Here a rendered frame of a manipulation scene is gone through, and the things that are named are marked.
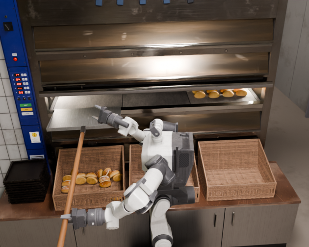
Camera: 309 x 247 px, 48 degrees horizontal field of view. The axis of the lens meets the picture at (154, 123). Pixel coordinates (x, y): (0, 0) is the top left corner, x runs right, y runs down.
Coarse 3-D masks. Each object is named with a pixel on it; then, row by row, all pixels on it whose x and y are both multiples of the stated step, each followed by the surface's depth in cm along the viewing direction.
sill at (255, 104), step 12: (132, 108) 289; (144, 108) 289; (156, 108) 288; (168, 108) 289; (180, 108) 290; (192, 108) 290; (204, 108) 291; (216, 108) 292; (228, 108) 293; (240, 108) 293
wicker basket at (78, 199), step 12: (60, 156) 297; (72, 156) 299; (84, 156) 300; (108, 156) 302; (60, 168) 294; (72, 168) 302; (84, 168) 302; (96, 168) 303; (120, 168) 305; (60, 180) 292; (60, 192) 287; (84, 192) 287; (96, 192) 265; (108, 192) 265; (120, 192) 266; (60, 204) 267; (72, 204) 268; (84, 204) 269; (96, 204) 270
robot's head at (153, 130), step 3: (150, 123) 198; (150, 126) 195; (153, 126) 192; (150, 129) 192; (153, 129) 192; (156, 129) 192; (159, 129) 193; (153, 132) 193; (156, 132) 193; (159, 132) 193; (153, 135) 195; (156, 135) 193; (159, 135) 194
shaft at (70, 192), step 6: (78, 144) 237; (78, 150) 230; (78, 156) 224; (78, 162) 220; (72, 174) 208; (72, 180) 203; (72, 186) 198; (72, 192) 194; (72, 198) 191; (66, 204) 185; (66, 210) 181; (66, 222) 174; (66, 228) 172; (60, 234) 167; (60, 240) 164; (60, 246) 161
